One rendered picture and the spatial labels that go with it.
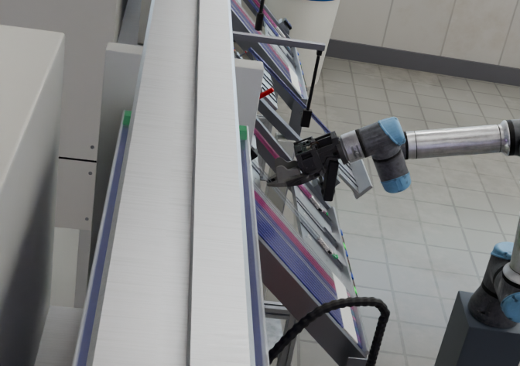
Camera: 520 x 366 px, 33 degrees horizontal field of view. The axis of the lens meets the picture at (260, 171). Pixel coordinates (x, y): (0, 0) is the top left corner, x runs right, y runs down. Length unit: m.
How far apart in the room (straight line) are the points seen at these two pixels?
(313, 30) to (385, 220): 1.52
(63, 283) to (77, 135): 0.68
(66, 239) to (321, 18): 3.03
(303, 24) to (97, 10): 3.61
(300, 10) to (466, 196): 1.48
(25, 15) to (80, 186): 0.37
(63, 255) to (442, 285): 1.85
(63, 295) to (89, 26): 0.87
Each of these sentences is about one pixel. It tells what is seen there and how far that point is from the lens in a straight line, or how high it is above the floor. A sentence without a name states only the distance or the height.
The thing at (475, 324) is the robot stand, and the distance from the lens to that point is 2.68.
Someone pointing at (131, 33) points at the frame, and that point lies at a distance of 1.87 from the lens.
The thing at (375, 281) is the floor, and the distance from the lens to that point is 3.73.
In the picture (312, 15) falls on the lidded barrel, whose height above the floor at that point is 0.47.
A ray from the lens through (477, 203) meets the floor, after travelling 4.55.
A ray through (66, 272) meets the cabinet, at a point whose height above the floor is 0.62.
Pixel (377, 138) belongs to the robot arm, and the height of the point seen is 1.13.
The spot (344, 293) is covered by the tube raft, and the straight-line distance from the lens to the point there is 2.28.
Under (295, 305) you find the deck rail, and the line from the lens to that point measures 2.01.
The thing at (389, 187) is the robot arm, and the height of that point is 1.00.
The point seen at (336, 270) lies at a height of 0.74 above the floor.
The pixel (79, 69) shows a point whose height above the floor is 1.36.
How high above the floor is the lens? 2.04
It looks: 28 degrees down
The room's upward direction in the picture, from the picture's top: 10 degrees clockwise
